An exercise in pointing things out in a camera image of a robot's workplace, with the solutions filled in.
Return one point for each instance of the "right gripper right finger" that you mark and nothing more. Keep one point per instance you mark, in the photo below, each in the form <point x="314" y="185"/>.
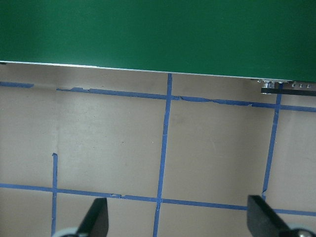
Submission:
<point x="262" y="221"/>

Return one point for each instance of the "green conveyor belt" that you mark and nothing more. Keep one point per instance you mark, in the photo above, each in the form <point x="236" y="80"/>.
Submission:
<point x="273" y="39"/>

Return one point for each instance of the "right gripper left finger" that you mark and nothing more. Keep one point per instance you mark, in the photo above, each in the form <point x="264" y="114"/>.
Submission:
<point x="96" y="221"/>

